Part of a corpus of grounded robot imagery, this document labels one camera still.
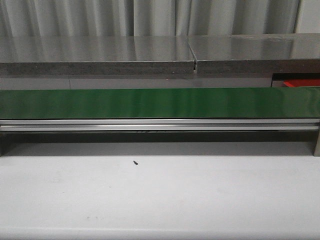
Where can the grey left table slab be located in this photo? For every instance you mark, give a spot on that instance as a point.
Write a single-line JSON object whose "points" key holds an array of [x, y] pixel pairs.
{"points": [[95, 56]]}

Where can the grey table slab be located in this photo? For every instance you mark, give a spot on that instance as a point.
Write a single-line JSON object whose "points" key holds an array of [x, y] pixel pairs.
{"points": [[294, 53], [95, 56]]}

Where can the red plastic tray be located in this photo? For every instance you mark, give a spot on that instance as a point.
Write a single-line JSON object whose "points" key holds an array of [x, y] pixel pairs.
{"points": [[295, 83]]}

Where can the green conveyor belt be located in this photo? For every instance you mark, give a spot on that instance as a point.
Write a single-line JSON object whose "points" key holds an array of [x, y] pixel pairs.
{"points": [[160, 103]]}

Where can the grey right table slab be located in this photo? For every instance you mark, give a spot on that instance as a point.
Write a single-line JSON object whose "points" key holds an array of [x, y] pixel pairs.
{"points": [[294, 53]]}

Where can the right conveyor support leg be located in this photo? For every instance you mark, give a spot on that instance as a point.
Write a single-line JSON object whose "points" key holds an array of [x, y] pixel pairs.
{"points": [[316, 144]]}

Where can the grey pleated curtain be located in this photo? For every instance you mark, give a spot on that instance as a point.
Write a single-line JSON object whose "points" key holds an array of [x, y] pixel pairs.
{"points": [[47, 18]]}

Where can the aluminium conveyor frame rail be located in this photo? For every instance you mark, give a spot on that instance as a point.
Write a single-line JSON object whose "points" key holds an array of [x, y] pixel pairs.
{"points": [[196, 124]]}

